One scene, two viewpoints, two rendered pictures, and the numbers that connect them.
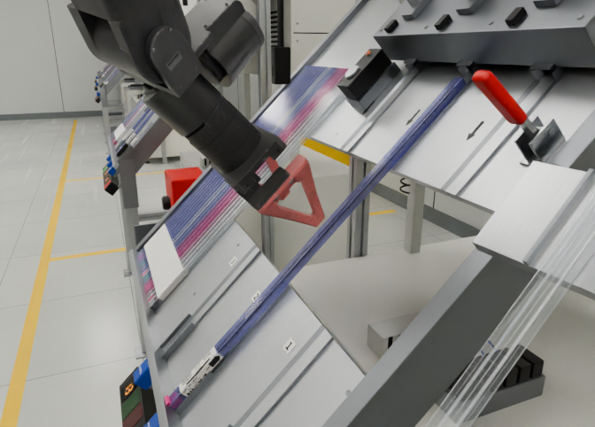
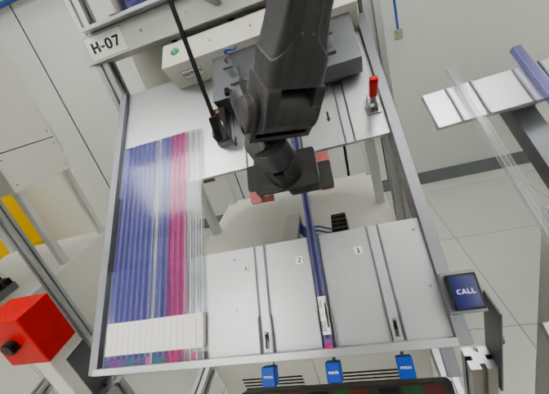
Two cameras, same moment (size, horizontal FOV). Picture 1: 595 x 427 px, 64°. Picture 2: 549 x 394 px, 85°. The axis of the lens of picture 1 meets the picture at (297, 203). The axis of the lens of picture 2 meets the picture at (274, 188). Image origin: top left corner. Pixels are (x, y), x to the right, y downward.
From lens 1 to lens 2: 50 cm
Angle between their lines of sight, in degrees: 50
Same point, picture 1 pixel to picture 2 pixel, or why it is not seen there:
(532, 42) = (333, 69)
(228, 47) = not seen: hidden behind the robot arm
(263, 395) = (377, 275)
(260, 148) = (305, 158)
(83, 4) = (294, 82)
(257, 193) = (323, 180)
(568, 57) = (349, 71)
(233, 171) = (300, 179)
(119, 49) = (306, 109)
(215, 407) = (355, 313)
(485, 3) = not seen: hidden behind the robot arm
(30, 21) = not seen: outside the picture
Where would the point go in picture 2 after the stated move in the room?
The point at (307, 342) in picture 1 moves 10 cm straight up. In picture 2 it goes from (368, 238) to (357, 189)
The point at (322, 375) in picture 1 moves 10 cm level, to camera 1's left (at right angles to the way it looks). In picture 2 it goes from (393, 238) to (381, 276)
